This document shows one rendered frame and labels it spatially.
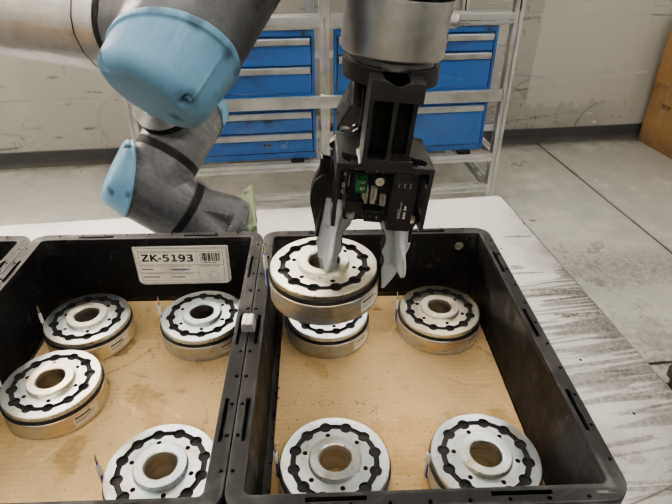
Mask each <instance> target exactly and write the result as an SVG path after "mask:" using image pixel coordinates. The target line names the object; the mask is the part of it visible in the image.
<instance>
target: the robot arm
mask: <svg viewBox="0 0 672 504"><path fill-rule="evenodd" d="M280 1H281V0H0V53H1V54H6V55H11V56H16V57H22V58H27V59H32V60H38V61H43V62H48V63H54V64H59V65H64V66H70V67H75V68H80V69H85V70H91V71H96V72H101V74H102V75H103V77H104V78H105V80H106V81H107V82H108V83H109V84H110V86H111V87H112V88H113V89H114V90H115V91H117V92H118V93H119V94H120V95H121V96H122V97H124V98H125V99H126V100H127V101H129V102H130V103H131V104H133V113H134V116H135V118H136V120H137V121H138V123H139V124H140V125H141V126H142V127H143V128H142V130H141V132H140V133H139V135H138V137H137V138H136V140H135V142H134V141H133V140H129V139H126V140H125V141H124V142H123V143H122V145H121V147H120V148H119V150H118V153H117V155H116V156H115V158H114V160H113V163H112V165H111V167H110V169H109V172H108V174H107V176H106V179H105V182H104V184H103V187H102V191H101V198H102V201H103V203H104V204H105V205H107V206H108V207H110V208H111V209H113V210H115V211H116V212H118V213H120V215H121V216H122V217H127V218H129V219H130V220H132V221H134V222H136V223H138V224H139V225H141V226H143V227H145V228H147V229H149V230H150V231H152V232H154V233H195V232H243V230H244V227H245V225H246V223H247V220H248V217H249V213H250V205H249V203H248V202H246V201H245V200H243V199H242V198H240V197H238V196H234V195H231V194H227V193H223V192H219V191H215V190H211V189H208V188H206V187H205V186H203V185H201V184H200V183H198V182H197V181H195V180H194V178H195V176H196V175H197V173H198V171H199V169H200V167H201V166H202V164H203V162H204V160H205V159H206V157H207V155H208V154H209V152H210V150H211V148H212V147H213V145H214V143H215V141H216V140H217V138H218V137H219V136H220V135H221V133H222V132H223V129H224V125H225V123H226V121H227V119H228V115H229V111H228V106H227V104H226V101H225V100H224V98H223V97H224V96H225V94H226V93H227V92H228V91H230V90H231V89H232V88H233V86H234V85H235V83H236V81H237V79H238V77H239V75H240V70H241V67H242V65H243V63H244V62H245V60H246V58H247V56H248V55H249V53H250V51H251V50H252V48H253V46H254V45H255V43H256V41H257V39H258V38H259V36H260V34H261V33H262V31H263V29H264V27H265V26H266V24H267V22H268V21H269V19H270V17H271V16H272V14H273V12H274V11H275V9H276V7H277V5H278V4H279V2H280ZM455 1H456V0H344V8H343V19H342V29H341V39H340V45H341V47H342V48H343V49H344V50H345V51H344V52H343V56H342V66H341V73H342V75H343V76H345V77H346V78H348V79H350V82H349V84H348V86H347V88H346V90H345V92H344V94H343V96H342V98H341V100H340V102H339V104H338V105H337V124H336V128H337V130H338V131H340V132H338V131H335V135H334V136H333V137H331V138H330V139H329V146H330V147H331V148H333V150H332V151H331V154H330V156H329V155H324V154H321V155H320V164H319V167H318V169H317V171H316V173H315V175H314V177H313V180H312V184H311V190H310V205H311V210H312V215H313V220H314V225H315V238H316V244H317V251H318V257H319V262H320V266H321V269H324V270H325V272H326V273H327V274H328V273H329V271H330V268H332V267H334V266H336V265H337V264H338V255H339V254H340V252H341V250H342V248H343V244H342V235H343V232H344V231H345V230H346V229H347V228H348V227H349V226H350V224H351V221H352V220H356V219H363V221H365V222H380V227H381V229H382V230H383V232H384V233H383V236H382V238H381V240H380V246H381V252H382V253H381V256H380V259H379V261H378V268H379V287H380V288H384V287H385V286H386V285H387V284H388V283H389V282H390V281H391V280H392V278H393V277H394V276H395V274H396V273H397V272H398V274H399V276H400V278H404V277H405V274H406V257H405V255H406V253H407V251H408V249H409V246H410V243H411V236H412V230H413V228H414V226H415V225H416V226H417V229H418V232H422V231H423V226H424V222H425V217H426V212H427V207H428V203H429V198H430V193H431V188H432V184H433V179H434V174H435V168H434V166H433V164H432V162H431V159H430V157H429V155H428V152H427V150H426V148H425V146H424V143H423V140H422V138H414V129H415V123H416V118H417V112H418V107H419V105H424V99H425V94H426V89H430V88H433V87H435V86H436V85H437V82H438V77H439V72H440V67H441V64H440V63H439V61H441V60H442V59H443V58H444V56H445V51H446V46H447V41H448V37H449V35H448V31H449V28H453V29H455V28H457V27H458V26H459V24H460V15H459V14H457V13H453V10H454V6H455ZM425 184H426V185H427V187H426V186H425ZM341 190H342V193H341Z"/></svg>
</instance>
